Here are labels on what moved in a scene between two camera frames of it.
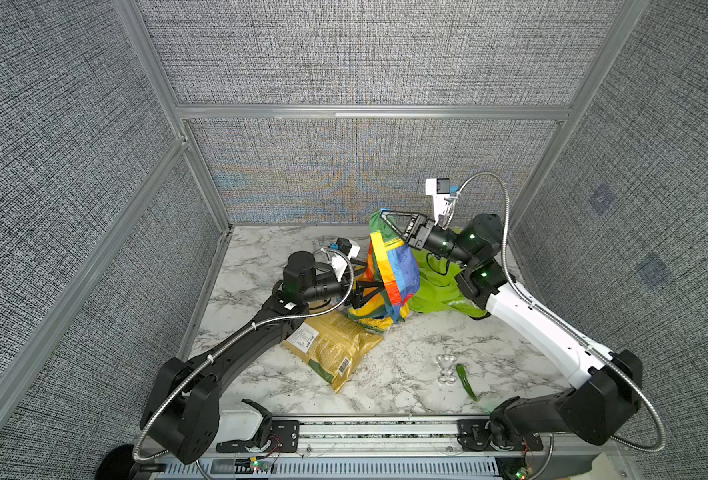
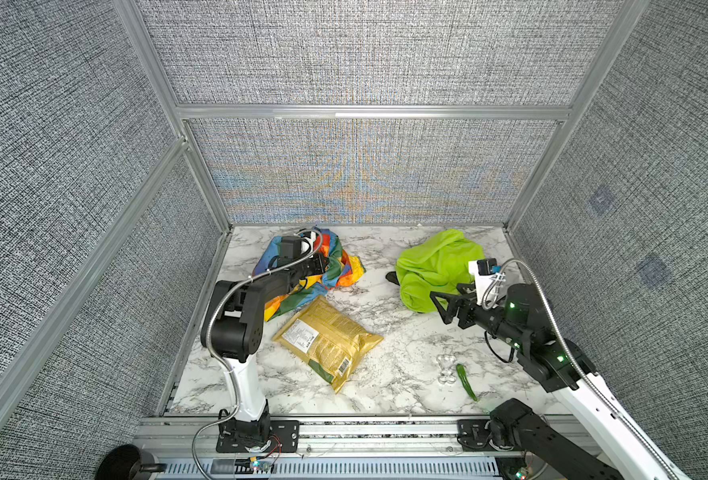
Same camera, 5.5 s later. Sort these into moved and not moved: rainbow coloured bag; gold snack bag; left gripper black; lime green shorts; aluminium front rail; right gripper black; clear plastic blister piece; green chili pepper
Moved: right gripper black; left gripper black; rainbow coloured bag
Not moved: gold snack bag; clear plastic blister piece; green chili pepper; lime green shorts; aluminium front rail
